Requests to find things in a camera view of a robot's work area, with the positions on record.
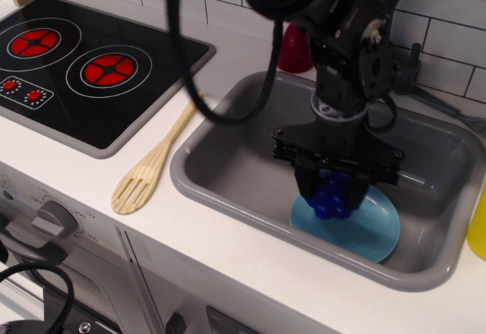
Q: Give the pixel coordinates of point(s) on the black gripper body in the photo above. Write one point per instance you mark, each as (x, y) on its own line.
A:
(347, 149)

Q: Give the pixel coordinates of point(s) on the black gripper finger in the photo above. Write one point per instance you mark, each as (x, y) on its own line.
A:
(355, 190)
(307, 177)

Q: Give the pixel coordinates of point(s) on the blue toy blueberries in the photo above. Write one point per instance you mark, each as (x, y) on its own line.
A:
(329, 200)

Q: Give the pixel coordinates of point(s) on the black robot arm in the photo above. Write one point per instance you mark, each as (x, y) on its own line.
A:
(353, 58)

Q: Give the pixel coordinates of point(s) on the light blue plate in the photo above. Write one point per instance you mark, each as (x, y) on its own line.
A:
(372, 231)

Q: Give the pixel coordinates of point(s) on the grey plastic sink basin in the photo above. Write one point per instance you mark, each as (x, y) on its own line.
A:
(232, 170)

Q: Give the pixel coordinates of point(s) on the red conical toy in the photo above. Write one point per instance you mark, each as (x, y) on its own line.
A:
(295, 54)

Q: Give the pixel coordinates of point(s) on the yellow bottle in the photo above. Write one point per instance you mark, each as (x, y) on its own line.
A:
(476, 231)

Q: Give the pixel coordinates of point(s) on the wooden slotted spatula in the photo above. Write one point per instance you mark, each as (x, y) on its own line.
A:
(138, 185)

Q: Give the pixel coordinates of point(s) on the black toy stove top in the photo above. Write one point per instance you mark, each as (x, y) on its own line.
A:
(84, 78)

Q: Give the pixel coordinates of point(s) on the grey oven knob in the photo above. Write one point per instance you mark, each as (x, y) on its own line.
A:
(53, 219)

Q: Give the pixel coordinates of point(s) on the grey oven door handle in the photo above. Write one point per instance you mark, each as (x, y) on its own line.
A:
(23, 240)

